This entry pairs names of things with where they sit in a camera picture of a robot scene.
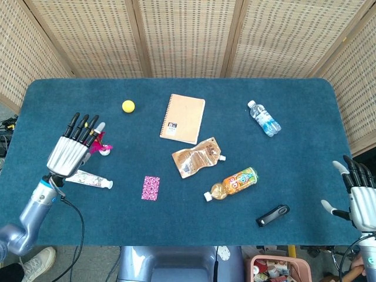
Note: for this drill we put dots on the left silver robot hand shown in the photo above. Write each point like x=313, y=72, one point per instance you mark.
x=73, y=147

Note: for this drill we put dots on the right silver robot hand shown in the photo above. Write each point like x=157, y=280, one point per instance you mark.
x=361, y=205

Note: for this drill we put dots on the colourful feather shuttlecock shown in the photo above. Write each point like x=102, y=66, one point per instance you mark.
x=100, y=145

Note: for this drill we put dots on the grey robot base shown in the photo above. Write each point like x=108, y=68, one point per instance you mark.
x=179, y=264

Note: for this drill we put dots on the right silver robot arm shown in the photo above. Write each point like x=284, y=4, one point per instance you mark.
x=369, y=255

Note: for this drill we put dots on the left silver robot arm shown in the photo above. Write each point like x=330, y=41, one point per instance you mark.
x=29, y=214

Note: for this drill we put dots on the white toothpaste tube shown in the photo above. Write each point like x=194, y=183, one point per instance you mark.
x=94, y=179

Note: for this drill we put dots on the yellow foam ball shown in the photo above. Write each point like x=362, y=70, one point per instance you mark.
x=128, y=106

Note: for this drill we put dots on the pink patterned card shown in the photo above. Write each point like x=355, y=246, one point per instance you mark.
x=150, y=188

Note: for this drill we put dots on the black clip device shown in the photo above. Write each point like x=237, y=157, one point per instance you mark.
x=273, y=215

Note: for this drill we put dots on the pink plastic basket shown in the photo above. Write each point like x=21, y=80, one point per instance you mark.
x=277, y=268

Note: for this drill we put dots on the tan spiral notebook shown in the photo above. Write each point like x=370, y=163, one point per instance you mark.
x=182, y=118

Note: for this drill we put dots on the white sneaker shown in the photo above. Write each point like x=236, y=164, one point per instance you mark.
x=36, y=263

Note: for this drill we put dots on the brown spout pouch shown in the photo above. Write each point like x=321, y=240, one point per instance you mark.
x=196, y=157

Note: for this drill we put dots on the orange juice bottle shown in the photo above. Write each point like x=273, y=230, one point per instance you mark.
x=235, y=183

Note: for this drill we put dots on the clear water bottle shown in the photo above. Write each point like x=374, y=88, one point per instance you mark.
x=264, y=119

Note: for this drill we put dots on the blue table cloth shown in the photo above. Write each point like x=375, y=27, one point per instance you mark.
x=182, y=223

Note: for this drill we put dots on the woven bamboo folding screen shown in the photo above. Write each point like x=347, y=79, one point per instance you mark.
x=188, y=35

